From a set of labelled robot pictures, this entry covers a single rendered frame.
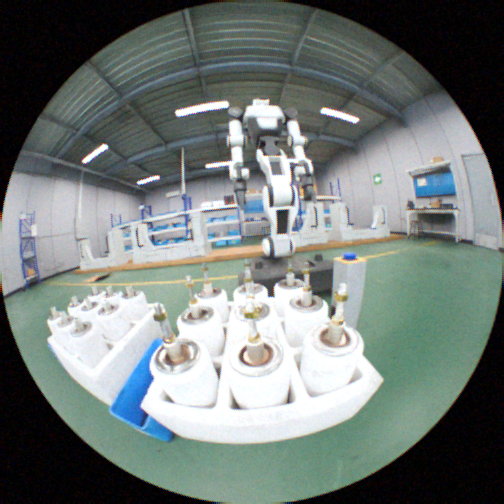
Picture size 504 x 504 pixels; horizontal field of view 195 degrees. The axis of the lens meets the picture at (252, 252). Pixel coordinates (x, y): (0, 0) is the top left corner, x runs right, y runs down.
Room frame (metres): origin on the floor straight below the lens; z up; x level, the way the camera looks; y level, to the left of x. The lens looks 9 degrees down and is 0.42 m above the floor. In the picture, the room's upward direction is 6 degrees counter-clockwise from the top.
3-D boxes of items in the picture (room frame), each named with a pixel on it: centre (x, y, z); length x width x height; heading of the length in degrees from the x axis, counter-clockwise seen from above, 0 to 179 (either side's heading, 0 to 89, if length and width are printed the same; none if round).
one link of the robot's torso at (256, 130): (1.02, -0.19, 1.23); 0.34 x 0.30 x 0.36; 93
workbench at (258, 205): (5.93, -0.46, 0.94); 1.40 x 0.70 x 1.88; 93
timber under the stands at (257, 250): (2.57, 0.47, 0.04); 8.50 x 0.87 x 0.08; 93
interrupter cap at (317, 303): (0.27, -0.11, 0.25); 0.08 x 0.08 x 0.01
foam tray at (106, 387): (0.25, 0.55, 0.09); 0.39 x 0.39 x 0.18; 3
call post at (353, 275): (0.35, -0.28, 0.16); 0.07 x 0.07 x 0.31; 2
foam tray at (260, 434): (0.27, 0.01, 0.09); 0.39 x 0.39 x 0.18; 2
